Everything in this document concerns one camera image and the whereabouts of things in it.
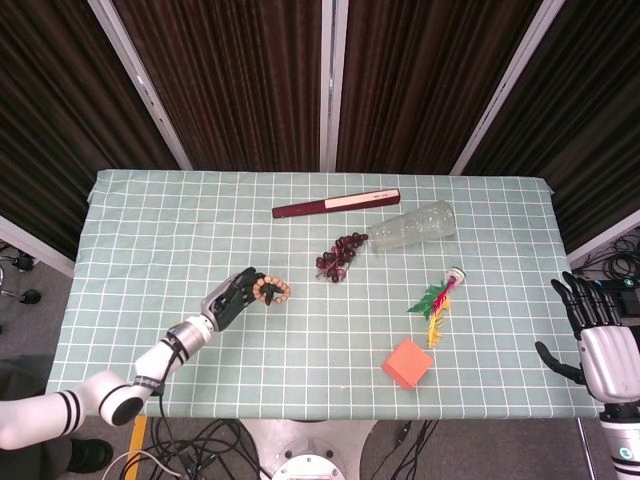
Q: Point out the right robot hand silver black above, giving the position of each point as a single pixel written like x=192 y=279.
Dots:
x=610 y=360

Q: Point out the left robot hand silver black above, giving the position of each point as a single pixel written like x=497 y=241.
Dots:
x=222 y=300

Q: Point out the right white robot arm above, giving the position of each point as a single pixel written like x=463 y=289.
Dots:
x=622 y=440

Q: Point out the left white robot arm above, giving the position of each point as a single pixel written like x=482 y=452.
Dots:
x=150 y=365

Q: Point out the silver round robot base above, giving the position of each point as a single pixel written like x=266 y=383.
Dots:
x=307 y=450

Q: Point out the black power strip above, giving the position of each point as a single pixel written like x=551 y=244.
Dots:
x=630 y=297

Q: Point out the green checked tablecloth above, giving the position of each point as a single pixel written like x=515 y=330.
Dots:
x=200 y=225

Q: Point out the maroon folding fan cream label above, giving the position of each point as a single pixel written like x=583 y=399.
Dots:
x=310 y=207

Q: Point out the dark red grape bunch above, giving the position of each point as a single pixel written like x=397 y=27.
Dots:
x=344 y=248

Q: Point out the yellow floor tape strip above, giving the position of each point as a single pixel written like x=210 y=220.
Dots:
x=137 y=435

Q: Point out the colourful feather shuttlecock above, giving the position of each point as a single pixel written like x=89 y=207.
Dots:
x=440 y=301

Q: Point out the orange cube box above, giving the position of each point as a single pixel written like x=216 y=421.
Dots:
x=407 y=365

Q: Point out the black wheeled stand base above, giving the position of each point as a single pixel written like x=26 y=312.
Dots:
x=25 y=296

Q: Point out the black shoe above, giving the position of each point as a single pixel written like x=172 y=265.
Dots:
x=92 y=454

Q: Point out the clear plastic bottle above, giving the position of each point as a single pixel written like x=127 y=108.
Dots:
x=415 y=226

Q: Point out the dark brown curtain panel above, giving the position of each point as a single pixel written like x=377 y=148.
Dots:
x=425 y=80
x=235 y=80
x=590 y=110
x=55 y=110

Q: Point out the white frame post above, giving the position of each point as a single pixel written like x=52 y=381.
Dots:
x=331 y=85
x=505 y=90
x=35 y=245
x=145 y=90
x=605 y=235

